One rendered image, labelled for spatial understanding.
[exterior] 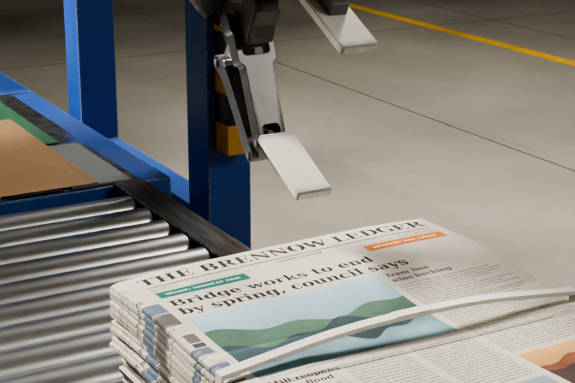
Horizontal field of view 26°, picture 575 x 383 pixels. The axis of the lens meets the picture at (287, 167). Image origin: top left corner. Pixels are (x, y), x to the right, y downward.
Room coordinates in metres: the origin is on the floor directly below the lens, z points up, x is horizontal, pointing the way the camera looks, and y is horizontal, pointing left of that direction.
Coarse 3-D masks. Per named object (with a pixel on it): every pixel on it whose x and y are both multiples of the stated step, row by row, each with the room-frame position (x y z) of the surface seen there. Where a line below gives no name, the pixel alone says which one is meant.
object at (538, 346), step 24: (480, 336) 0.77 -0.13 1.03; (504, 336) 0.77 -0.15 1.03; (528, 336) 0.77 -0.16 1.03; (552, 336) 0.77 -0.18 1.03; (384, 360) 0.73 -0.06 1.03; (408, 360) 0.73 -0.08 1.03; (432, 360) 0.73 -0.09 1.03; (456, 360) 0.73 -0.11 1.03; (480, 360) 0.73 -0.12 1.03; (504, 360) 0.73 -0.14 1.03; (528, 360) 0.73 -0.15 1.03; (552, 360) 0.73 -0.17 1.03
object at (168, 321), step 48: (336, 240) 0.95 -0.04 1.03; (384, 240) 0.95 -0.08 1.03; (432, 240) 0.94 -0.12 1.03; (144, 288) 0.86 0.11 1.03; (192, 288) 0.85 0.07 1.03; (240, 288) 0.85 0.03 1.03; (288, 288) 0.85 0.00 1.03; (336, 288) 0.85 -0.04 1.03; (384, 288) 0.85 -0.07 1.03; (432, 288) 0.85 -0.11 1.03; (480, 288) 0.86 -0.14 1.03; (144, 336) 0.81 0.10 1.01; (192, 336) 0.77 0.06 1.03; (240, 336) 0.77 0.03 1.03; (288, 336) 0.77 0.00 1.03
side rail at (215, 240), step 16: (128, 192) 1.81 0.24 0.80; (144, 192) 1.81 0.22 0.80; (160, 192) 1.81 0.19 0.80; (160, 208) 1.74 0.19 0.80; (176, 208) 1.74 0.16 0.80; (176, 224) 1.66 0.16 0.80; (192, 224) 1.66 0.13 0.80; (208, 224) 1.66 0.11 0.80; (192, 240) 1.61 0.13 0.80; (208, 240) 1.60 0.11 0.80; (224, 240) 1.60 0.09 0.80
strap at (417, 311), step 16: (560, 288) 0.85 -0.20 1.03; (432, 304) 0.79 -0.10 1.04; (448, 304) 0.79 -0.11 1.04; (464, 304) 0.79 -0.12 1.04; (368, 320) 0.76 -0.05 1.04; (384, 320) 0.76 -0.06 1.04; (400, 320) 0.77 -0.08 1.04; (320, 336) 0.74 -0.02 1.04; (336, 336) 0.74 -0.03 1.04; (272, 352) 0.73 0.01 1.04; (288, 352) 0.73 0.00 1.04; (224, 368) 0.71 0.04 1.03; (240, 368) 0.71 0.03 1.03
